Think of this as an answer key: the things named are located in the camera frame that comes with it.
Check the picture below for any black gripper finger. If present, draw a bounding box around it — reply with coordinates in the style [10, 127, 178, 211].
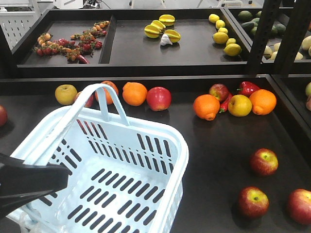
[0, 154, 69, 218]

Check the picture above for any light blue plastic basket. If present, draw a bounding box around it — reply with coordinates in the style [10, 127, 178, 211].
[8, 83, 189, 233]

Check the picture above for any red apple far corner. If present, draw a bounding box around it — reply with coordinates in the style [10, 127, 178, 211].
[0, 105, 8, 127]

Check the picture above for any yellow apple rear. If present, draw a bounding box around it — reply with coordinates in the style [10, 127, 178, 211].
[54, 84, 77, 105]

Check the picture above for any small pink-red apple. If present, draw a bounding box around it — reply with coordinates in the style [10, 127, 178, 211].
[74, 91, 94, 108]

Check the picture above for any orange left of pair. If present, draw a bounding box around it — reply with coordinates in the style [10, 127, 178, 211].
[94, 81, 120, 105]

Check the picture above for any orange of pair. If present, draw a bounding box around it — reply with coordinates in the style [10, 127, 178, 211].
[94, 81, 120, 105]
[122, 82, 148, 106]

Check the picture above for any orange right of pair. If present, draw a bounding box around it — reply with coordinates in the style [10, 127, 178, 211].
[122, 82, 148, 106]

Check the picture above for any large red apple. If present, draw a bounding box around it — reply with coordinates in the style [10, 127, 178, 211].
[146, 86, 172, 111]

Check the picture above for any orange with navel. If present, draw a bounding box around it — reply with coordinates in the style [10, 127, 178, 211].
[193, 94, 220, 121]

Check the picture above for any white garlic bulb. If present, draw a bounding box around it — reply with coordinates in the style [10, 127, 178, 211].
[160, 34, 173, 46]

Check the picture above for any upper black produce tray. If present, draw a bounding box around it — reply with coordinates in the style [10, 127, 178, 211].
[11, 7, 311, 78]

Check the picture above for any red chili pepper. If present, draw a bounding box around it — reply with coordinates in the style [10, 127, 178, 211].
[219, 92, 233, 113]

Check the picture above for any red apple by pepper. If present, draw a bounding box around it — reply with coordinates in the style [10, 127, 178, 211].
[209, 83, 229, 102]

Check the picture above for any black wooden produce stand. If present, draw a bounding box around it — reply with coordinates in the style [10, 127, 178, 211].
[0, 74, 311, 233]

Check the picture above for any yellow apple by oranges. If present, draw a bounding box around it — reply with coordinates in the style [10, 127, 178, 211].
[228, 95, 252, 117]

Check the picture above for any red-green apple left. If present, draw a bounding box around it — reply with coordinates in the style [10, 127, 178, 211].
[238, 186, 269, 219]

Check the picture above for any red-green apple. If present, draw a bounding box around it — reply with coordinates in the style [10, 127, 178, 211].
[249, 148, 278, 177]
[238, 186, 269, 219]

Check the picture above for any red-green apple upper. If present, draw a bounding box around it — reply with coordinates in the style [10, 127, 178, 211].
[249, 148, 278, 177]

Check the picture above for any red bell pepper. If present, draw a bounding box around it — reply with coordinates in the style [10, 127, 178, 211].
[237, 81, 260, 97]

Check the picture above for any orange near divider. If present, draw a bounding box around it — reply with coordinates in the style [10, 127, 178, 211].
[249, 89, 276, 116]

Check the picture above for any red apple lower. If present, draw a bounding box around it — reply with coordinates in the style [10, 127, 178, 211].
[287, 188, 311, 225]

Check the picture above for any pale yellow pear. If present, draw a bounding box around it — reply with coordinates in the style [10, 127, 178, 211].
[305, 83, 311, 111]

